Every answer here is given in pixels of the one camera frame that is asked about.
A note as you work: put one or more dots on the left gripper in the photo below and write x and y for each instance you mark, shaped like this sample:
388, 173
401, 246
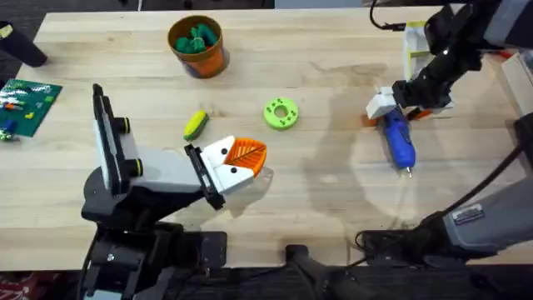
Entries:
170, 171

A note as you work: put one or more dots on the black camera stand post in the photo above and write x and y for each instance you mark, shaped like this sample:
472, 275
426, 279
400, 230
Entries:
316, 271

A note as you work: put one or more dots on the yellow green toy corn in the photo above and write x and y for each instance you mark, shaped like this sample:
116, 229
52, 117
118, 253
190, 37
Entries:
195, 125

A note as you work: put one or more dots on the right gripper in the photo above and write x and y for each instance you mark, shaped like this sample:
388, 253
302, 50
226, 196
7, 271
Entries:
429, 89

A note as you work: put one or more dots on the orange tub with green toys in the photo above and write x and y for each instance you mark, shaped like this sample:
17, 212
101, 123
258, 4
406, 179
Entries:
204, 58

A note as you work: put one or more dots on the blue electric screwdriver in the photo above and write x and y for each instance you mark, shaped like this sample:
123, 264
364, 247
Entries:
399, 143

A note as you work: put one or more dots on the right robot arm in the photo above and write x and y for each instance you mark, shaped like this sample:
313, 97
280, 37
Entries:
491, 225

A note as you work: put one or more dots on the green disc with holes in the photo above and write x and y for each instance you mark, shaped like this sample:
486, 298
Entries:
275, 120

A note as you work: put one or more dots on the left wrist upright black plate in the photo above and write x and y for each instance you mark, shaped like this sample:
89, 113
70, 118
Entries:
109, 141

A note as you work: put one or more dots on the green board with toy blocks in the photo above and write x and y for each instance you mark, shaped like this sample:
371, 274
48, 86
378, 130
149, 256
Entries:
29, 106

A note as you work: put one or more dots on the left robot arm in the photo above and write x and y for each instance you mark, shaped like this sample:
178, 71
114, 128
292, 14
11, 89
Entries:
137, 258

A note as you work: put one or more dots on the black rail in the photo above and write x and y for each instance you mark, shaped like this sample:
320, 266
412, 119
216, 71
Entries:
416, 285

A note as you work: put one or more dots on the white and yellow box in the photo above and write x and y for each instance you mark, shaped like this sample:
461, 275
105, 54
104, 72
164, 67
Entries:
414, 46

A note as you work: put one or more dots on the black tube with yellow tape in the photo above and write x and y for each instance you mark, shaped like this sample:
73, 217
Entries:
23, 50

